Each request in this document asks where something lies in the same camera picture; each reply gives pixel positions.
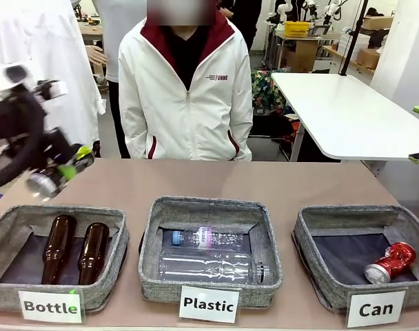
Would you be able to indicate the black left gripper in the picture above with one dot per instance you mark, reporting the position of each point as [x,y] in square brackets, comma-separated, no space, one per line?
[59,146]

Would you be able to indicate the dark blue drink can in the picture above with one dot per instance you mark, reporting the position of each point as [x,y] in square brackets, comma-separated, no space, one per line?
[42,182]

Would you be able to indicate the brown glass bottle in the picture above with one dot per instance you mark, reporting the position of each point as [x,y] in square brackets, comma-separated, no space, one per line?
[59,248]
[93,253]

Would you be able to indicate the crushed red drink can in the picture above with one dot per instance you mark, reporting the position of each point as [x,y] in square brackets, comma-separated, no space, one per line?
[395,258]

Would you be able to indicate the small blue-capped plastic bottle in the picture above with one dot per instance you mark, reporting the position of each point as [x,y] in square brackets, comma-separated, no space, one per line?
[209,239]

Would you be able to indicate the large clear plastic bottle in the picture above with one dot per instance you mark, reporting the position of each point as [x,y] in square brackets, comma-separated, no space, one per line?
[202,267]

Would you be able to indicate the grey fabric basket labelled Bottle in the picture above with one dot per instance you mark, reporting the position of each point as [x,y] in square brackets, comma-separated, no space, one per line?
[92,293]

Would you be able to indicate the grey fabric basket labelled Can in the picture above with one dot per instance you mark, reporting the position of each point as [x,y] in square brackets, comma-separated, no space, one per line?
[304,227]

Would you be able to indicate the grey fabric basket labelled Plastic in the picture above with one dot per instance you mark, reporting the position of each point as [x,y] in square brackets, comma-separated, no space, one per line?
[209,213]

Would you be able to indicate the white Can label card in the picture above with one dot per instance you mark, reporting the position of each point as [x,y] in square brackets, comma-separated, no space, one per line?
[375,309]

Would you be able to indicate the lab coat person's hand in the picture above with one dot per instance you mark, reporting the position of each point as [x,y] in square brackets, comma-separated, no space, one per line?
[96,55]

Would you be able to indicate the open cardboard box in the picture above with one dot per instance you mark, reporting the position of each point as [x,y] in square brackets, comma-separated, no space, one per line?
[368,58]

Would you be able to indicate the white side table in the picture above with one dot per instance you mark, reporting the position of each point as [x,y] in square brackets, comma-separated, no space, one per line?
[333,110]

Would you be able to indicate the black stand pole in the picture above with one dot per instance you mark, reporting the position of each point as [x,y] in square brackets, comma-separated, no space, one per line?
[350,48]

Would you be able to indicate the small cardboard box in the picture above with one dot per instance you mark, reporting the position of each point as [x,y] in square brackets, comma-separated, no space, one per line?
[378,22]

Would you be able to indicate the person in white maroon jacket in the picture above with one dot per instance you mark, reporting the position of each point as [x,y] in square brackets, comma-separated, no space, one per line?
[168,113]

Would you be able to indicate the person in grey shirt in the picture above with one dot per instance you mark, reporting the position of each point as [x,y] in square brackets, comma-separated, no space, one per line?
[111,41]

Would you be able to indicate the large cardboard box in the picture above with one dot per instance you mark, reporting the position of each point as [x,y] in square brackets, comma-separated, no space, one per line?
[304,57]

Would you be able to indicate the person in white lab coat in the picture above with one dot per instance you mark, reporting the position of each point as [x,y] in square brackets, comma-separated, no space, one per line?
[40,34]

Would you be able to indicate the white Bottle label card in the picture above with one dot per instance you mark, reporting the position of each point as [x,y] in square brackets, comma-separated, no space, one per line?
[51,307]

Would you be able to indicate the yellow plastic crate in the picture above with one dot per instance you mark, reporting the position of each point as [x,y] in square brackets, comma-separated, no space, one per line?
[297,29]

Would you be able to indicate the colourful floral bag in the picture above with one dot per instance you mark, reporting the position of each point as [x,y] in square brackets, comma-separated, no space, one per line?
[264,89]

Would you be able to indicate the white Plastic label card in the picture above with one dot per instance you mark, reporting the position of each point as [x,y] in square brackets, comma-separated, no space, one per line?
[209,305]

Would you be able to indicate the person in black clothes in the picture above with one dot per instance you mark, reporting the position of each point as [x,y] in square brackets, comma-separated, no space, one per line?
[244,20]

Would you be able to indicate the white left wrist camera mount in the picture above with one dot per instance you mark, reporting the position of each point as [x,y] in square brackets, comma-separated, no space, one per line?
[56,90]

